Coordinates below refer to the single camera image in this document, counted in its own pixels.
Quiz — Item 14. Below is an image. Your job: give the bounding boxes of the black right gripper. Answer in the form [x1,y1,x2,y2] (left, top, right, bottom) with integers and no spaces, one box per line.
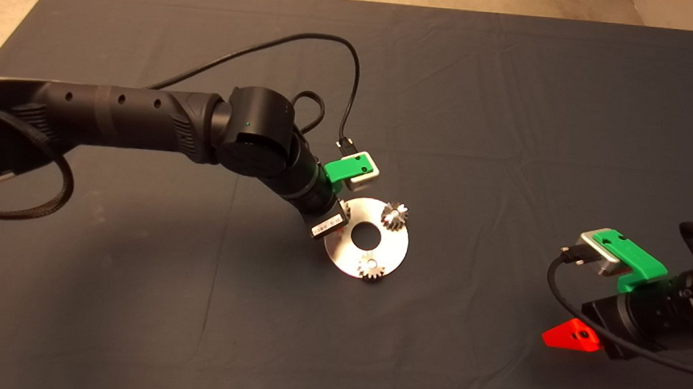
[541,263,693,366]

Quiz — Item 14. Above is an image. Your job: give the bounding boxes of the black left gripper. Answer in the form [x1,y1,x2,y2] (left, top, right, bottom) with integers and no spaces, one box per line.
[290,177,355,242]

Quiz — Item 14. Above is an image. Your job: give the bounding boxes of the round metal carrier plate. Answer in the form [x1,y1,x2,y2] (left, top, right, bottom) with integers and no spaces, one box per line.
[322,194,412,282]

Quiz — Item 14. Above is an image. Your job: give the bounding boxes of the dark grey table cloth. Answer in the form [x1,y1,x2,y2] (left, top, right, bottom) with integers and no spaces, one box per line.
[0,0,693,389]

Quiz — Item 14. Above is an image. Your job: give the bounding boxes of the black right camera cable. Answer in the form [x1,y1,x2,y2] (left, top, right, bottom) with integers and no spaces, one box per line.
[540,245,693,381]

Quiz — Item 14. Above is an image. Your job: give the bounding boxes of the left green camera mount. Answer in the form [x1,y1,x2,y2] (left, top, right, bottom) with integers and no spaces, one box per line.
[322,151,375,198]

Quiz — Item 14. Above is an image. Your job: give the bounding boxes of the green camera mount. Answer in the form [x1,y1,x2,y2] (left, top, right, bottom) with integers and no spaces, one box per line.
[588,227,672,297]
[322,151,375,198]

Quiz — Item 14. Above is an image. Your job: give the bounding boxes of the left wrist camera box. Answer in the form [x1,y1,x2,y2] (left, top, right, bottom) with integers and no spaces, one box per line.
[347,150,382,194]

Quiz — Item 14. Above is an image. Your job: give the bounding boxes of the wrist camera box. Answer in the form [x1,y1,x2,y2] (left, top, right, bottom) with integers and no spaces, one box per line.
[575,228,625,278]
[347,150,382,194]

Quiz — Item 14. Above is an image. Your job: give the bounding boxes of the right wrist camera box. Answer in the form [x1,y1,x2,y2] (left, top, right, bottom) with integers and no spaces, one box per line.
[575,228,625,278]

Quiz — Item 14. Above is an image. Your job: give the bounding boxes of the right green camera mount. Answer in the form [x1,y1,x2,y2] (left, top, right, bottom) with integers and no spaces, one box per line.
[588,227,672,297]

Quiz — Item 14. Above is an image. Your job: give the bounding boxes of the black braided arm hose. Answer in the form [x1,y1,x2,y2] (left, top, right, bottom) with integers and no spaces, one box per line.
[0,107,81,224]

